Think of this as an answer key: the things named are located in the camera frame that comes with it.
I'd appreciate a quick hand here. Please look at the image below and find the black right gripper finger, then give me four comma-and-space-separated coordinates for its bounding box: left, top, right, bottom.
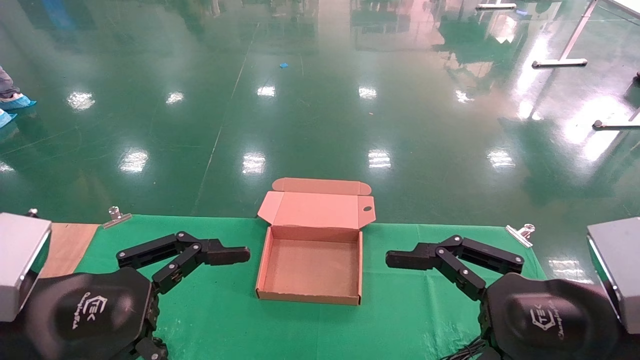
386, 235, 525, 301

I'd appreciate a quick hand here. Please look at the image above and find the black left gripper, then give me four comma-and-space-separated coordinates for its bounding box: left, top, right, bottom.
0, 267, 168, 360

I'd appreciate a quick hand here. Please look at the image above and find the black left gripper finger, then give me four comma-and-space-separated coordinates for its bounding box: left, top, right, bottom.
116, 231, 251, 295

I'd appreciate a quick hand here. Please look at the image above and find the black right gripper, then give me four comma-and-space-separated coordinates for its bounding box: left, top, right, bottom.
477, 272, 640, 360

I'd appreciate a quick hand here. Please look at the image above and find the open brown cardboard box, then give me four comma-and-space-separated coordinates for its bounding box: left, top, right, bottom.
255, 177, 377, 306

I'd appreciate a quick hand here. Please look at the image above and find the green table cloth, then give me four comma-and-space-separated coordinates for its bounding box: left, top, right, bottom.
75, 215, 548, 360

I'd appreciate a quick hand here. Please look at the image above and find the silver binder clip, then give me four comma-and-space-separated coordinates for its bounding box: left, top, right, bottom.
102, 206, 133, 230
505, 223, 536, 249

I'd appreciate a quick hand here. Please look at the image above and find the grey metal table foot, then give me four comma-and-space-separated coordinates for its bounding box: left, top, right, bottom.
592, 107, 640, 131

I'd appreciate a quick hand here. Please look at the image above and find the grey trouser leg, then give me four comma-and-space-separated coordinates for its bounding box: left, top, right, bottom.
0, 65, 21, 99

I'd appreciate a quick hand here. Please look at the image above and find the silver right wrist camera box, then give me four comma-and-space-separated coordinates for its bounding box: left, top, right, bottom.
586, 216, 640, 335

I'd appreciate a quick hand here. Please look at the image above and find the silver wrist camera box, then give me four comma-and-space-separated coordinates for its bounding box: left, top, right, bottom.
586, 216, 640, 335
0, 212, 52, 322

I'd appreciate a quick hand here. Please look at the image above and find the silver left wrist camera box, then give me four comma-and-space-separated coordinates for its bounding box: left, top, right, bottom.
0, 212, 52, 322

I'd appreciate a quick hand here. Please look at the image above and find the white metal table frame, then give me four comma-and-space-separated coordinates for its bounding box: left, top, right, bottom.
531, 0, 600, 69

